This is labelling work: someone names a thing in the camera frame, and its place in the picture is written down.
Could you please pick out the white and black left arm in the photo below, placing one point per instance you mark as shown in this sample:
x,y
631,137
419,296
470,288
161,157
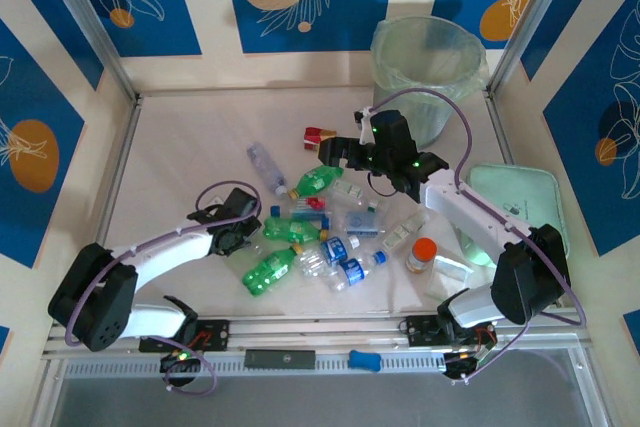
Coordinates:
x,y
165,247

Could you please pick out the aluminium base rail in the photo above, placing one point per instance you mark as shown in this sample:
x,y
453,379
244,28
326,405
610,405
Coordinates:
x,y
310,329

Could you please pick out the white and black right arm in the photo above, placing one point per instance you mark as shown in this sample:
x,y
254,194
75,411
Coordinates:
x,y
465,207

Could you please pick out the blue print bottle blue cap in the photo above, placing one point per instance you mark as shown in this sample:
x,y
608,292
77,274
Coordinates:
x,y
362,223

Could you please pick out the small clear bottle green cap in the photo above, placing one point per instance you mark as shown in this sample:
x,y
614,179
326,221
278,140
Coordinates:
x,y
372,205

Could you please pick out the green bottle yellow cap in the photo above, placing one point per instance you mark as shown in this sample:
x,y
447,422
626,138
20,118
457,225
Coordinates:
x,y
320,178
267,272
290,229

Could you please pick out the black rectangular device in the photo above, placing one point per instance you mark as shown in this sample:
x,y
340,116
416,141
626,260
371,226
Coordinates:
x,y
280,359

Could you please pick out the pale green plastic tray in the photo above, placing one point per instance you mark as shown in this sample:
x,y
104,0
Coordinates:
x,y
520,197

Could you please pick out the red gold label bottle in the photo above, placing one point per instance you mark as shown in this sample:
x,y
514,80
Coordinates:
x,y
312,139

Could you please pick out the black controller board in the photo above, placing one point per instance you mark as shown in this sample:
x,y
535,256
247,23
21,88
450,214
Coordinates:
x,y
180,362
465,362

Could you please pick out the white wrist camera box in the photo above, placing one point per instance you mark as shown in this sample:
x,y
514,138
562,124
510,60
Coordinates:
x,y
215,200
366,122

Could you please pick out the blue bone-shaped object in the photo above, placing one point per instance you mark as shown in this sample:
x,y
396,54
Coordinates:
x,y
364,360

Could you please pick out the clear trash bin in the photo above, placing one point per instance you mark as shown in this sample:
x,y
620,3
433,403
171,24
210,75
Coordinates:
x,y
430,47

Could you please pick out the jar with orange lid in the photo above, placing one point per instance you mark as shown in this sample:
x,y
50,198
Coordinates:
x,y
422,253

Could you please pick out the clear plastic bag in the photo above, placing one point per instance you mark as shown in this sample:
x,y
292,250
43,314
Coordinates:
x,y
447,272

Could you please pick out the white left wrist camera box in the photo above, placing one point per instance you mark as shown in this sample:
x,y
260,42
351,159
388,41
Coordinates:
x,y
215,200

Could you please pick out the Fiji water bottle blue cap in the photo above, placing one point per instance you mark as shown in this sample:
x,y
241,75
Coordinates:
x,y
302,207

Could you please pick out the aluminium frame post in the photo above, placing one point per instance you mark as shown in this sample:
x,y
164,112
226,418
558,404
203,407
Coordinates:
x,y
85,22
530,22

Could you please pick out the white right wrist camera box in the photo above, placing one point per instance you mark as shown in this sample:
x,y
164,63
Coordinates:
x,y
366,122

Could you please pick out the blue label bottle white cap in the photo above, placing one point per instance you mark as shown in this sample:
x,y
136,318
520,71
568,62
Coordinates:
x,y
334,249

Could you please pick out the small clear bottle white label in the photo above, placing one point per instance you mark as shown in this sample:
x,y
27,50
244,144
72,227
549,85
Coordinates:
x,y
400,233
349,190

